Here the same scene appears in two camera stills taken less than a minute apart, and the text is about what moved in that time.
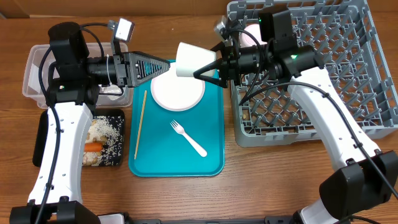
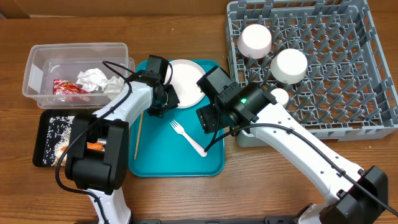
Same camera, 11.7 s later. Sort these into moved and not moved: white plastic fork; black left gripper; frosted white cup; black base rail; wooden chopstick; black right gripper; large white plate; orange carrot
Moved: black right gripper; frosted white cup; black left gripper
Not moved: orange carrot; white plastic fork; black base rail; large white plate; wooden chopstick
